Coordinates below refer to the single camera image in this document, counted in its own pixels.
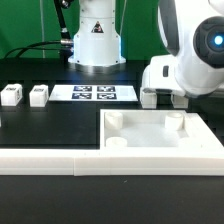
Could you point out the white sheet with tags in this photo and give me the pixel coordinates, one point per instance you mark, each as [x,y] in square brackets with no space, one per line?
[120,93]

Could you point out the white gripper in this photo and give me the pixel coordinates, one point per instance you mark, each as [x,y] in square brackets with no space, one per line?
[159,76]

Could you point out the white square tabletop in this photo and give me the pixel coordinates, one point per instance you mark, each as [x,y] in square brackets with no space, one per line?
[156,133]

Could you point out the white L-shaped obstacle fence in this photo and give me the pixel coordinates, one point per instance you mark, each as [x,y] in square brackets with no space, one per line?
[109,162]

